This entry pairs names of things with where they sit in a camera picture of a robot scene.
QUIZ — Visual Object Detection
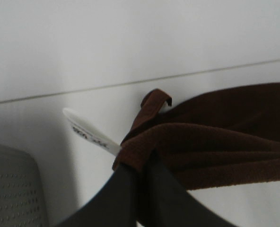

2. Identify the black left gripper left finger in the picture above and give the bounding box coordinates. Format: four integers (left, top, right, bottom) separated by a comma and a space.
57, 165, 138, 227

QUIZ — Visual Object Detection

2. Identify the grey perforated basket orange rim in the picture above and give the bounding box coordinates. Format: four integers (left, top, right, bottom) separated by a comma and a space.
0, 145, 49, 227

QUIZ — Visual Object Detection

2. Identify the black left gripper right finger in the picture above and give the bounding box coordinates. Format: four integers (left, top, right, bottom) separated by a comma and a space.
137, 152, 233, 227

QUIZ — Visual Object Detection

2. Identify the brown towel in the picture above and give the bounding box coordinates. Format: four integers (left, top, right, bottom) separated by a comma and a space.
112, 83, 280, 190

